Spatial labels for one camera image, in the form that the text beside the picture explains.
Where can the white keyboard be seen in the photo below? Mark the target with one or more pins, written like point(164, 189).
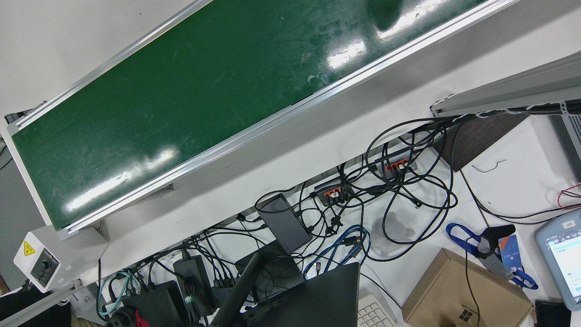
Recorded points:
point(374, 313)

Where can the dark grey hub box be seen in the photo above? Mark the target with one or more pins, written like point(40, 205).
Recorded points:
point(286, 225)

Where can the green conveyor belt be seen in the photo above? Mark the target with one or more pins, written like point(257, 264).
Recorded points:
point(204, 113)

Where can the grey teach pendant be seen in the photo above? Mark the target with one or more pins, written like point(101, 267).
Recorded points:
point(563, 263)

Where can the grey ribbed device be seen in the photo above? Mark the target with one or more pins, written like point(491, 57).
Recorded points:
point(569, 141)

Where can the black monitor back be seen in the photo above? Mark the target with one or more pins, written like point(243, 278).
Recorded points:
point(317, 299)

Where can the white conveyor control box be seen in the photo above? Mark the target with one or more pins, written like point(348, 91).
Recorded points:
point(59, 259)

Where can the clear plastic bag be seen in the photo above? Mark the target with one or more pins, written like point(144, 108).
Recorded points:
point(392, 234)

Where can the black pole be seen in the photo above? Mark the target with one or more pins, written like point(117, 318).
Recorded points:
point(240, 290)

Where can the black box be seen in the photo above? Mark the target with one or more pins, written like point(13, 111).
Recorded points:
point(154, 304)

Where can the aluminium profile bar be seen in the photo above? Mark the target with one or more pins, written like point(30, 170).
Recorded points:
point(513, 91)

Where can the black power brick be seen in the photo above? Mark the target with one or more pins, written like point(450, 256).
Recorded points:
point(193, 281)

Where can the dark brown panel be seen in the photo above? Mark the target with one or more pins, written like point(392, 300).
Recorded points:
point(481, 141)

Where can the power strip orange switches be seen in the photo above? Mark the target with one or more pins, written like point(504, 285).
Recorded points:
point(397, 165)
point(331, 193)

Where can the brown cardboard box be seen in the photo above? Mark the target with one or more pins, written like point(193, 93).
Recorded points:
point(467, 295)

